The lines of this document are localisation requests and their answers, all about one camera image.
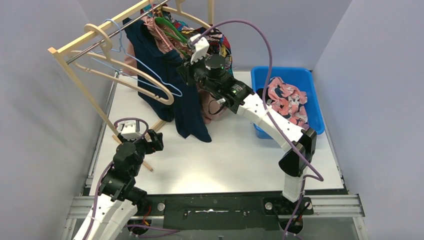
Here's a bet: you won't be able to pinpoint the blue plastic bin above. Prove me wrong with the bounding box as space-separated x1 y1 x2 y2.
270 67 325 135

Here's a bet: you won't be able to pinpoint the colourful comic print shorts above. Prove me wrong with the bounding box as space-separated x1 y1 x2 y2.
142 4 233 73

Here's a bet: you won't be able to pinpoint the dusty pink shorts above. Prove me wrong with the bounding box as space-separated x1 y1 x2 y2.
124 15 229 125

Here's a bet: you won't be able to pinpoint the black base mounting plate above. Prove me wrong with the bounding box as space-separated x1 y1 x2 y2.
129 191 314 231

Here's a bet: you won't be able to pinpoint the beige hanger at back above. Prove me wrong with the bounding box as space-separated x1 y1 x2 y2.
160 0 215 28

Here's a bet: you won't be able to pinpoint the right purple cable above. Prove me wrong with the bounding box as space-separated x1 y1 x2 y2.
190 19 325 240

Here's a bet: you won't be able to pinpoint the pink wire hanger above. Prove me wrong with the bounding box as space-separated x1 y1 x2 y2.
142 16 176 54

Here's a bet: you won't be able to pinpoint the navy blue shorts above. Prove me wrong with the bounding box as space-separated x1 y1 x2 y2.
124 18 212 143

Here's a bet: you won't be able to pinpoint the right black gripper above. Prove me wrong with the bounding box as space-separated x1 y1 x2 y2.
177 51 220 93

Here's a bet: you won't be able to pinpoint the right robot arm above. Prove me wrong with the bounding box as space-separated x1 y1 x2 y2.
176 54 317 214

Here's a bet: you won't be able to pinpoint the wooden clothes rack frame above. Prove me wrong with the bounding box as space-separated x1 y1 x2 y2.
47 0 216 172

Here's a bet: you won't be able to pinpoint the light blue wire hanger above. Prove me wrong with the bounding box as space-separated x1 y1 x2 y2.
89 19 184 98

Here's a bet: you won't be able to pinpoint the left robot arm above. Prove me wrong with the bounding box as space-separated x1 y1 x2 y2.
74 129 164 240

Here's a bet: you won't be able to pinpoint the pink shark print shorts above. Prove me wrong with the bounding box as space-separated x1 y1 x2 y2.
265 76 310 130

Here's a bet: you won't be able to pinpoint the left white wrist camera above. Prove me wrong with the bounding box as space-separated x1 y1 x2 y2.
117 120 141 141

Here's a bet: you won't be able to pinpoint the black mesh shorts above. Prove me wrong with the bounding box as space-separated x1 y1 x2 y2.
256 88 270 101

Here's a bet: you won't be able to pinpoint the green plastic hanger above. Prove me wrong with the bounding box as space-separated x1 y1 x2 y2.
154 16 190 57

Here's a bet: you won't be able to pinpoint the beige wooden hanger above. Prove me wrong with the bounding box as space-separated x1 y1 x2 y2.
73 23 174 105

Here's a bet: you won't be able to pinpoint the metal hanging rod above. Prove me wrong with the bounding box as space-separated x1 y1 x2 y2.
57 0 169 65

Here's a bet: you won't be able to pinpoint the aluminium table frame rail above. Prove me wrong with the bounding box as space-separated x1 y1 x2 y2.
60 83 117 240

